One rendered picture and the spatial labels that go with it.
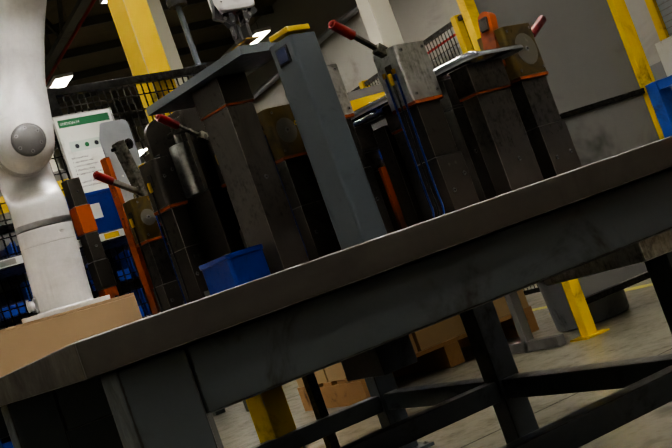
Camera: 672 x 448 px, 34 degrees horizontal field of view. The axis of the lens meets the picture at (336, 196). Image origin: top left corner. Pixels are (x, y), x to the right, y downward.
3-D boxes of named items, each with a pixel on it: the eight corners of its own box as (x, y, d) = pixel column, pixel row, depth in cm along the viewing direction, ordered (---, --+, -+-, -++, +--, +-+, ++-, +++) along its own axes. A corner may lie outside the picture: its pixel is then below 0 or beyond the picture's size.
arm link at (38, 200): (19, 232, 230) (-11, 122, 231) (9, 241, 247) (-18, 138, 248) (76, 217, 235) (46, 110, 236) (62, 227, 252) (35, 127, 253)
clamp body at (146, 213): (196, 318, 295) (153, 193, 297) (167, 328, 288) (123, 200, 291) (183, 323, 300) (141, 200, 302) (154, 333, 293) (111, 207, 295)
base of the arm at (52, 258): (28, 322, 225) (4, 234, 226) (17, 325, 243) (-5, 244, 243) (118, 296, 233) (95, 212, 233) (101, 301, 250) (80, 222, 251)
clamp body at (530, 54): (596, 172, 244) (539, 20, 247) (561, 185, 235) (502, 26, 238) (566, 184, 251) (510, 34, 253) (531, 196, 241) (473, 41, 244)
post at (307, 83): (393, 241, 214) (317, 30, 217) (367, 251, 208) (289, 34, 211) (368, 251, 219) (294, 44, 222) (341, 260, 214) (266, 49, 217)
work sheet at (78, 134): (140, 194, 363) (110, 107, 365) (81, 209, 348) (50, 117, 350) (137, 196, 365) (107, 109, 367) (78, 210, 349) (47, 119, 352)
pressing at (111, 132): (163, 223, 332) (127, 117, 334) (132, 232, 324) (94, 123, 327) (162, 224, 332) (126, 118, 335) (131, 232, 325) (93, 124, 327)
